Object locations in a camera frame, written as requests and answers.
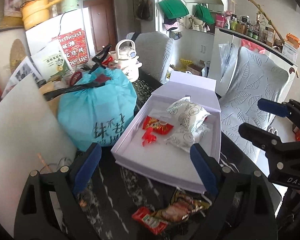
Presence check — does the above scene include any grey far chair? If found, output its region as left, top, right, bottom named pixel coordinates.
left=126, top=31, right=174, bottom=83

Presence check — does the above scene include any dark hanging handbag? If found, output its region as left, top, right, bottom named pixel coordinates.
left=136, top=0, right=153, bottom=21

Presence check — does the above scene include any white small kettle pot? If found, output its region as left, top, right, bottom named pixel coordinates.
left=109, top=39, right=142, bottom=83

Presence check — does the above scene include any red cartoon snack packet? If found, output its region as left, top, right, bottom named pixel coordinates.
left=142, top=116, right=174, bottom=135

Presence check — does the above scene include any white green paper bag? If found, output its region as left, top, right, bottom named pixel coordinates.
left=31, top=40, right=72, bottom=81

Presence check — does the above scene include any yellow pot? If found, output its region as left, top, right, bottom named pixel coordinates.
left=20, top=0, right=63, bottom=31

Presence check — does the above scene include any brown entrance door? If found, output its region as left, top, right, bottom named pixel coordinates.
left=83, top=0, right=117, bottom=52

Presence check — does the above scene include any woven straw fan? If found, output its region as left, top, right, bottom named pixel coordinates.
left=10, top=39, right=26, bottom=74

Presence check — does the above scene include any white refrigerator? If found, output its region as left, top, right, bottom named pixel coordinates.
left=25, top=8, right=95, bottom=64

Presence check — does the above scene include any framed picture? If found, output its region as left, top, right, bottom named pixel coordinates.
left=0, top=0, right=25, bottom=32

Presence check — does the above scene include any turquoise tied plastic bag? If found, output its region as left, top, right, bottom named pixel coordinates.
left=57, top=67, right=137, bottom=151

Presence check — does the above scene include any white foam board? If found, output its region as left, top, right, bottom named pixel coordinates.
left=0, top=75, right=76, bottom=235

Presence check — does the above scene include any white counter cabinet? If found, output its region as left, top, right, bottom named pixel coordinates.
left=208, top=27, right=298, bottom=100

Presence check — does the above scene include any grey leaf pattern chair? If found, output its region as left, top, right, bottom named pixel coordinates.
left=219, top=47, right=289, bottom=162

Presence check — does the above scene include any green tote bag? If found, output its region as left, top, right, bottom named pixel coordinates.
left=159, top=0, right=189, bottom=20

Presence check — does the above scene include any white open gift box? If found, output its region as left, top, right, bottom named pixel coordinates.
left=111, top=72, right=221, bottom=193

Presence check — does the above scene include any brown green snack wrapper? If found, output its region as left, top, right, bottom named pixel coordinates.
left=151, top=188, right=211, bottom=223

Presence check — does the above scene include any red ketchup sachet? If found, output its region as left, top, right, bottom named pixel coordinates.
left=132, top=207, right=168, bottom=235

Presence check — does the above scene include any small red candy wrapper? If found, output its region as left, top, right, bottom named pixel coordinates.
left=142, top=127, right=157, bottom=147

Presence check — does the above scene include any red northeast barbecue bag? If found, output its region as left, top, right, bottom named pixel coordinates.
left=53, top=29, right=89, bottom=67

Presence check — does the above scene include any white bread pattern packet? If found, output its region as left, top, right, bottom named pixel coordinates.
left=167, top=96, right=210, bottom=131

